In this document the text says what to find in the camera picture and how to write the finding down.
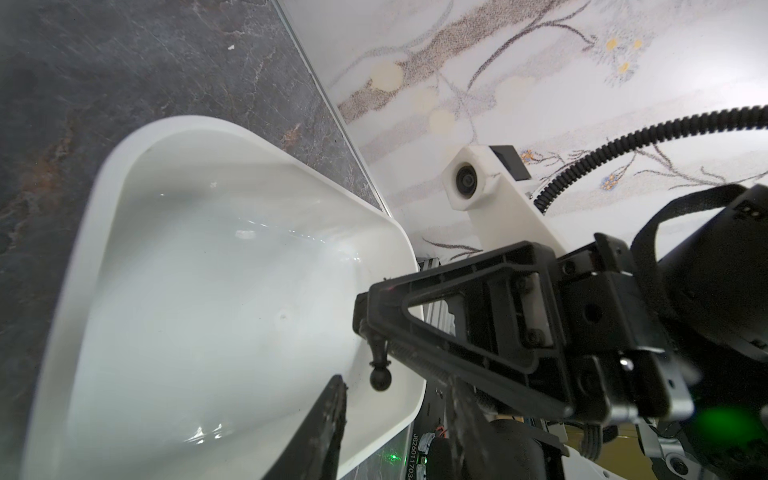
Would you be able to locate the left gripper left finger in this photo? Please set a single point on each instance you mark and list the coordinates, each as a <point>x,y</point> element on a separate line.
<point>313,452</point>

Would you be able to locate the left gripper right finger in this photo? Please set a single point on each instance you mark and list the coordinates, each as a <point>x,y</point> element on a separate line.
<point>480,449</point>

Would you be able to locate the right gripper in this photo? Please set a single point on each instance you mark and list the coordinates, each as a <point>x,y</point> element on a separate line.
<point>554,337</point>

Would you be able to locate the white plastic tray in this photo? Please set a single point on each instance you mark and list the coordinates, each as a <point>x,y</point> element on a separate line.
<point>207,302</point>

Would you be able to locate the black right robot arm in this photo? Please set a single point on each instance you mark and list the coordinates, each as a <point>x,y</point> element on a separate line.
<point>671,327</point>

